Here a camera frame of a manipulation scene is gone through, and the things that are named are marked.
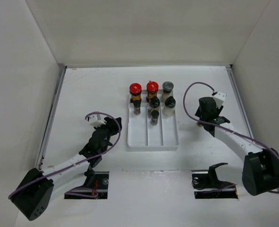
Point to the white compartment organizer tray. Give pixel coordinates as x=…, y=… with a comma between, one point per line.
x=143, y=136

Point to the red-capped amber sauce jar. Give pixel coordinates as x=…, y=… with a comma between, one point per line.
x=135, y=90

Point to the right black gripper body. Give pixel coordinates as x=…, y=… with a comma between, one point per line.
x=198, y=114

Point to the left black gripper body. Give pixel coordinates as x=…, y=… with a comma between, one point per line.
x=108, y=134

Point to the small black-capped spice jar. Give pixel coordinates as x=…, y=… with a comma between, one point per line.
x=137, y=107

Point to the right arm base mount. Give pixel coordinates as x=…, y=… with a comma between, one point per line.
x=207, y=185

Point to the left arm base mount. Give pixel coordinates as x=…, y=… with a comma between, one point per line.
x=95, y=187

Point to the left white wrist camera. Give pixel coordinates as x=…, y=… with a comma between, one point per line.
x=95, y=120

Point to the silver-capped spice bottle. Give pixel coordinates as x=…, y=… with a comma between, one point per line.
x=167, y=88

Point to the black-capped beige bottle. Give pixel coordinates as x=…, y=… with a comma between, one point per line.
x=169, y=106
x=154, y=104

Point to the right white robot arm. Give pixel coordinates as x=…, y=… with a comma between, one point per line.
x=261, y=168

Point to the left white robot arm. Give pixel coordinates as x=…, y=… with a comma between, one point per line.
x=35, y=191

